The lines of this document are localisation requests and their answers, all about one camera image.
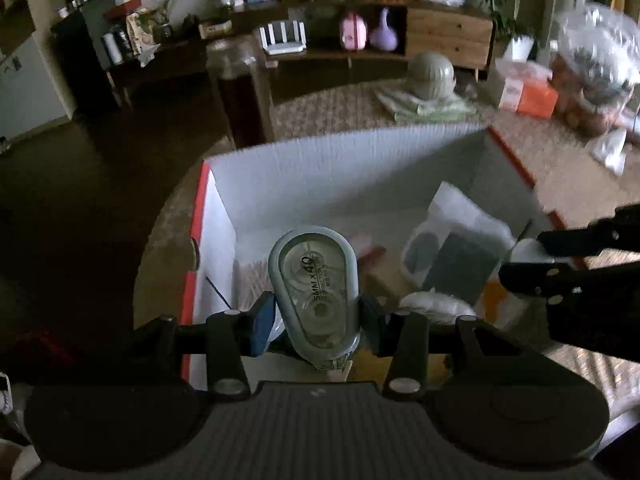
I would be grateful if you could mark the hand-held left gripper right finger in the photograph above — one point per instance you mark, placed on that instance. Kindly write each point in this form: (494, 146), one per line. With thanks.
(374, 327)

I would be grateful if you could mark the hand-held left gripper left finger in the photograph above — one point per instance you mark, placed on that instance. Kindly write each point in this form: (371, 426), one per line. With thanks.
(262, 325)

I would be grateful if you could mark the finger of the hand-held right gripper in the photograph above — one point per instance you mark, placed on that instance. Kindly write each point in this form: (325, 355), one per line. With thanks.
(590, 235)
(540, 280)

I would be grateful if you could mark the grey correction tape dispenser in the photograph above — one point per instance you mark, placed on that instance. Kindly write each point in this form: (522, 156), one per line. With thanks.
(312, 280)

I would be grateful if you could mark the red cardboard box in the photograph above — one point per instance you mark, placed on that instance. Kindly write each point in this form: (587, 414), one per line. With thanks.
(350, 175)

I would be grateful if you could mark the bag of white beads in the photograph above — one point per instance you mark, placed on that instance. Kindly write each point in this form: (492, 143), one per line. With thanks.
(435, 306)

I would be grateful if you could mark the grey box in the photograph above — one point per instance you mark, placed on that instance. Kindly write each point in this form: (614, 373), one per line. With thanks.
(460, 267)

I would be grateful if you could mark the white plastic bag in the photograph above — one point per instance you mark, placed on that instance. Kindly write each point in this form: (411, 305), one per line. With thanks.
(465, 210)

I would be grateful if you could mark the orange and white tissue box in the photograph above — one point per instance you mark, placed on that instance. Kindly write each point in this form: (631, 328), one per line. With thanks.
(525, 92)

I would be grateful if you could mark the pile of clear plastic bags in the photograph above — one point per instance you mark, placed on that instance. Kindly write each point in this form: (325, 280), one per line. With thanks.
(597, 55)

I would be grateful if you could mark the folded green cloth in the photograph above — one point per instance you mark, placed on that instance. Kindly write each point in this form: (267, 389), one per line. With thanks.
(430, 107)

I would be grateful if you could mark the grey-green lidded bowl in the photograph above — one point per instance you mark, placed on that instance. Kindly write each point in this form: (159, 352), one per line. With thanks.
(431, 76)

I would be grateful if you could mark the glass jar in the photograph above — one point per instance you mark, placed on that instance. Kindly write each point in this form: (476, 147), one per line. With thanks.
(240, 95)

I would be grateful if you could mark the tall green plant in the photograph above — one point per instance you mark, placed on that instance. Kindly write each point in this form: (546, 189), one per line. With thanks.
(495, 5)

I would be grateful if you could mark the white router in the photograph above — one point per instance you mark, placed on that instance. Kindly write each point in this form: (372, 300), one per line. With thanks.
(282, 37)

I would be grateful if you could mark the purple gourd-shaped bottle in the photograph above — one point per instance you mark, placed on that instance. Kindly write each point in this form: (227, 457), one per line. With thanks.
(384, 32)

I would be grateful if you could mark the pink round container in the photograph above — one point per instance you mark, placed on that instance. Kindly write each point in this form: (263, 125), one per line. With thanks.
(354, 32)

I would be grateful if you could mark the black side cabinet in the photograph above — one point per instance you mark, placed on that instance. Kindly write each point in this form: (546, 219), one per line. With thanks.
(85, 50)

